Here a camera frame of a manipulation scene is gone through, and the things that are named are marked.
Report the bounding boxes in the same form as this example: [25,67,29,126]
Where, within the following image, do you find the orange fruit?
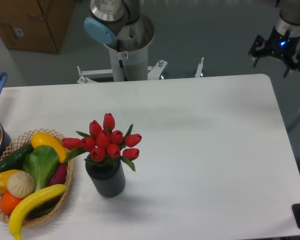
[0,191,23,216]

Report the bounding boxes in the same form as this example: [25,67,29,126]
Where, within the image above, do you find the dark green cucumber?
[0,144,34,173]

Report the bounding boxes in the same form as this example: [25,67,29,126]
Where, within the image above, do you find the brown cardboard box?
[0,0,76,55]

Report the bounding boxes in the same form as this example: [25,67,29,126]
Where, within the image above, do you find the yellow bell pepper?
[0,169,21,194]

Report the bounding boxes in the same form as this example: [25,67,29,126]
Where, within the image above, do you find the yellow squash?
[30,132,67,163]

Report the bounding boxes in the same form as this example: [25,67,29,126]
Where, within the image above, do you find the yellow banana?
[8,184,68,240]

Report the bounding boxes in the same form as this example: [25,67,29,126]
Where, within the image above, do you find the woven wicker basket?
[0,128,75,224]

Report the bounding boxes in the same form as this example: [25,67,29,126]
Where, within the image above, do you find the red tulip bouquet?
[62,113,142,171]

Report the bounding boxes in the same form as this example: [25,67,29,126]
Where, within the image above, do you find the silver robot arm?
[248,0,300,77]

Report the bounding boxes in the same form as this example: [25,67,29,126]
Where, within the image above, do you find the white steamed bun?
[6,171,35,199]

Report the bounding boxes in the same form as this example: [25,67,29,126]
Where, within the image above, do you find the green leafy vegetable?
[22,145,59,192]

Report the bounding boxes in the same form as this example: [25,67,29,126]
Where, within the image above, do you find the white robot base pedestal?
[79,0,168,83]

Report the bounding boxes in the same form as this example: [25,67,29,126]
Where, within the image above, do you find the dark grey ribbed vase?
[85,161,126,198]

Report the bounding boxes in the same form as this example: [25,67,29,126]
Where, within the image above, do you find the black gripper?
[248,23,300,78]

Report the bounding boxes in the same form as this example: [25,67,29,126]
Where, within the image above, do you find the purple eggplant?
[46,163,67,187]

